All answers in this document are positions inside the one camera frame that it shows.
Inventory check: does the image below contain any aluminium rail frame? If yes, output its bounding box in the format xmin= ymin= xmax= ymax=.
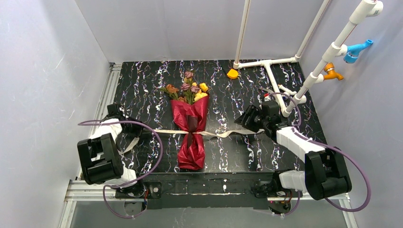
xmin=58 ymin=63 xmax=360 ymax=228

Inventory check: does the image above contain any blue plastic faucet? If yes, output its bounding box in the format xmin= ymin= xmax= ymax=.
xmin=343 ymin=39 xmax=373 ymax=64

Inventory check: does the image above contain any beige ribbon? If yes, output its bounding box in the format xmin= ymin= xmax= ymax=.
xmin=118 ymin=129 xmax=264 ymax=155

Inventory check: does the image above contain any red wrapping paper sheet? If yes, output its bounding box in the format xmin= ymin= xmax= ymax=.
xmin=171 ymin=96 xmax=209 ymax=171

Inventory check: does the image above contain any white PVC pipe frame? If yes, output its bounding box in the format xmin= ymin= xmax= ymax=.
xmin=232 ymin=0 xmax=384 ymax=117

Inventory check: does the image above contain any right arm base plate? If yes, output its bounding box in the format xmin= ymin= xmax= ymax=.
xmin=251 ymin=180 xmax=303 ymax=217

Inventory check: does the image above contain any pink fake flower bunch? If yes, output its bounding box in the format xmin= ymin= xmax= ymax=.
xmin=159 ymin=71 xmax=195 ymax=105

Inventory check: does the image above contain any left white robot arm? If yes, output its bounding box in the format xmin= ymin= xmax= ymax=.
xmin=77 ymin=104 xmax=144 ymax=188

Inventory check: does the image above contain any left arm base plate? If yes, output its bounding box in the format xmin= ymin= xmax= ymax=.
xmin=115 ymin=180 xmax=162 ymax=199

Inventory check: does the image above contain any purple cable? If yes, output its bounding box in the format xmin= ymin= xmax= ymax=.
xmin=264 ymin=92 xmax=372 ymax=218
xmin=77 ymin=120 xmax=164 ymax=219

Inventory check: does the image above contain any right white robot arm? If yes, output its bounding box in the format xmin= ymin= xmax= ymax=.
xmin=234 ymin=101 xmax=352 ymax=200

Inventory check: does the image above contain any yellow fake flower bunch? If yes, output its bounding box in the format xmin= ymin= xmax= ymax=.
xmin=191 ymin=82 xmax=209 ymax=102

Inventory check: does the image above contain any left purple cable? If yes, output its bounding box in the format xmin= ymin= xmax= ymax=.
xmin=77 ymin=120 xmax=164 ymax=219

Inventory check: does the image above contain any orange plastic faucet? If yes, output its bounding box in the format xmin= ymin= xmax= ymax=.
xmin=323 ymin=62 xmax=344 ymax=81

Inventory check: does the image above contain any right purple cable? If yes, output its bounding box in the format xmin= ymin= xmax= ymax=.
xmin=264 ymin=92 xmax=372 ymax=218

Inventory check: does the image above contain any orange tape measure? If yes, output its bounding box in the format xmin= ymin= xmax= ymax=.
xmin=226 ymin=68 xmax=239 ymax=79

